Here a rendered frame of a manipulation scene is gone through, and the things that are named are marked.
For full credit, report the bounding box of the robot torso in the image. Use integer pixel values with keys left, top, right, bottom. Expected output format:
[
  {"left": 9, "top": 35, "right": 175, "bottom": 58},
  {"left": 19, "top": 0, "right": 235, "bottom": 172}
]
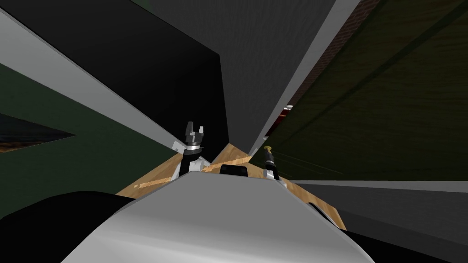
[{"left": 61, "top": 164, "right": 378, "bottom": 263}]

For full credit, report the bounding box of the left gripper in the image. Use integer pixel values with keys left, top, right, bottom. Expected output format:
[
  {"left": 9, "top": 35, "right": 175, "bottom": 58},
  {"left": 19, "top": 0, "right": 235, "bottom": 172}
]
[{"left": 184, "top": 121, "right": 204, "bottom": 147}]

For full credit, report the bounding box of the dark green door leaf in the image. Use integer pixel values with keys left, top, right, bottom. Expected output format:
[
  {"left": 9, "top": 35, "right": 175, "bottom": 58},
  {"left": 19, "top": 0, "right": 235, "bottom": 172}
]
[{"left": 251, "top": 0, "right": 468, "bottom": 182}]

